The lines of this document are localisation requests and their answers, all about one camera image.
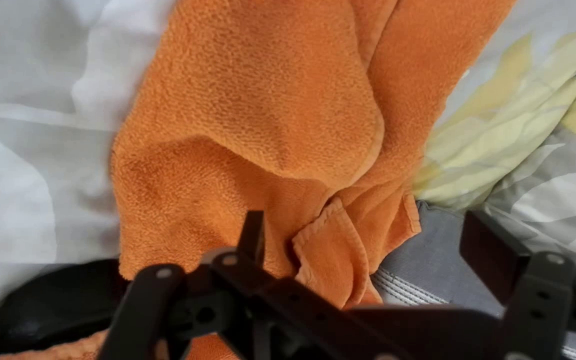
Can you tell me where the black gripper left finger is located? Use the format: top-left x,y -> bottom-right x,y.
95,210 -> 370,360

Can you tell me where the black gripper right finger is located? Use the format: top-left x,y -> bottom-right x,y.
459,210 -> 576,360

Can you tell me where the orange towel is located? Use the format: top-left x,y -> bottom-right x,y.
0,0 -> 517,360

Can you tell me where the white yellow floral bed sheet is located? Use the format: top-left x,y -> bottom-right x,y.
0,0 -> 576,323

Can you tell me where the grey striped pillow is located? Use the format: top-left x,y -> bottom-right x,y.
370,202 -> 576,360

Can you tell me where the black rounded device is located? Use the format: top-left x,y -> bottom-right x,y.
0,259 -> 135,360

